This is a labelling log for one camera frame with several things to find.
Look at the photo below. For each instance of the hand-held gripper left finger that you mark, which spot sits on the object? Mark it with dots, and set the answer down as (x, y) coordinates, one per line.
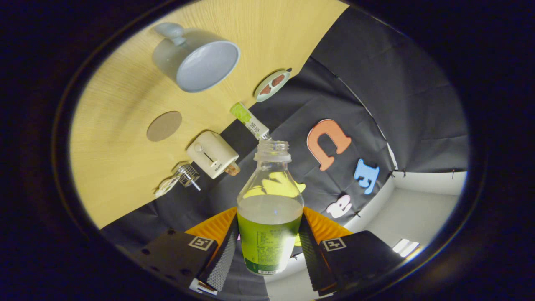
(223, 259)

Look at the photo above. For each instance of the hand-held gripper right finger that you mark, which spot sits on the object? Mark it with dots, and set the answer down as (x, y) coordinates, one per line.
(311, 259)

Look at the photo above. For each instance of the green juice bottle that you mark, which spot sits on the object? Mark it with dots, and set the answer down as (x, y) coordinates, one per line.
(269, 242)

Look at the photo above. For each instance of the round brown coaster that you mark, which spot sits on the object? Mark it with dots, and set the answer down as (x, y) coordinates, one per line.
(164, 126)

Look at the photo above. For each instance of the white cup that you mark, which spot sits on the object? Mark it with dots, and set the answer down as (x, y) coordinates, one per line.
(167, 58)

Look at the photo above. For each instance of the small green white-labelled bottle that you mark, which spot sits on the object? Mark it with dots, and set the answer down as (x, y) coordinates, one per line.
(250, 121)

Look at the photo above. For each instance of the white straw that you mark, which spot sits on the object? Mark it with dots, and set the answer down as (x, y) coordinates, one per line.
(195, 184)

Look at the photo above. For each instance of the bread slice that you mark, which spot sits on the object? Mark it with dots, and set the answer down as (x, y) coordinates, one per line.
(232, 169)

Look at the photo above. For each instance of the white food tray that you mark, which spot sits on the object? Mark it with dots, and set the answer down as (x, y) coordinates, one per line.
(165, 188)

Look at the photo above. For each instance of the ceiling light panel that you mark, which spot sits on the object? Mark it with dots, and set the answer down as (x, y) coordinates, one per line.
(405, 247)

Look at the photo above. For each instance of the white toaster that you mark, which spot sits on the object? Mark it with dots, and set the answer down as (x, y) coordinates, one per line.
(213, 152)

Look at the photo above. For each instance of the wooden table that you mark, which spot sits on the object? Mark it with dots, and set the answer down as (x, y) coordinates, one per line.
(117, 167)

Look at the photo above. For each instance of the pale green plate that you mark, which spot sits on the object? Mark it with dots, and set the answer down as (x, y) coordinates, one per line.
(263, 97)

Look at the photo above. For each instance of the brown food piece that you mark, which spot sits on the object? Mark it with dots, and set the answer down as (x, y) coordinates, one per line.
(278, 80)
(266, 89)

